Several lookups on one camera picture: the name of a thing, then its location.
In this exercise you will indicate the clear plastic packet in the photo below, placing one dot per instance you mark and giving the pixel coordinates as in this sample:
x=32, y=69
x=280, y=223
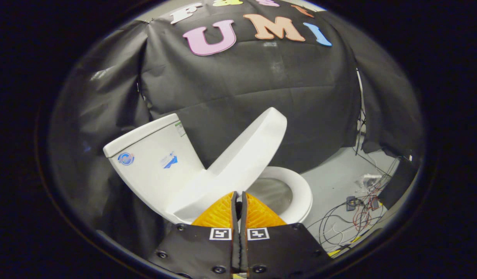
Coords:
x=372, y=177

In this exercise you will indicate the yellow black floor tape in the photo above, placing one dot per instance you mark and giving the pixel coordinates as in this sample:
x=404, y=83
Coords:
x=333, y=253

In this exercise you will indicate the white toilet lid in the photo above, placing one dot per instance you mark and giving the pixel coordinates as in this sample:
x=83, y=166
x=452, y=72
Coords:
x=242, y=155

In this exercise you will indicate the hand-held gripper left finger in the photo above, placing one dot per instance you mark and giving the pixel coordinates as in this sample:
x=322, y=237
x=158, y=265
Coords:
x=199, y=248

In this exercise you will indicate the white toilet with tank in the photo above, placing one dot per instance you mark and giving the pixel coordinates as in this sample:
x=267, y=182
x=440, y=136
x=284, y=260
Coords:
x=153, y=174

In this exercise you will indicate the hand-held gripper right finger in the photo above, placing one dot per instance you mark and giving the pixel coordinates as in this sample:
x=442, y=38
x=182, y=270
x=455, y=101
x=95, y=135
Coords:
x=281, y=248

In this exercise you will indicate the thin backdrop stand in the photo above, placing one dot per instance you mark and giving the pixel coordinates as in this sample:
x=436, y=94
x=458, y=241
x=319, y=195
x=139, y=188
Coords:
x=361, y=100

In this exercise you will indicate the black backdrop cloth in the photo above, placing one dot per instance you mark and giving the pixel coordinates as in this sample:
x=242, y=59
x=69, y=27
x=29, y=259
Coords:
x=242, y=85

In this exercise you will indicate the small black device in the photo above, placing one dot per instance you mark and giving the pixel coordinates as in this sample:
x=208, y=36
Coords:
x=351, y=203

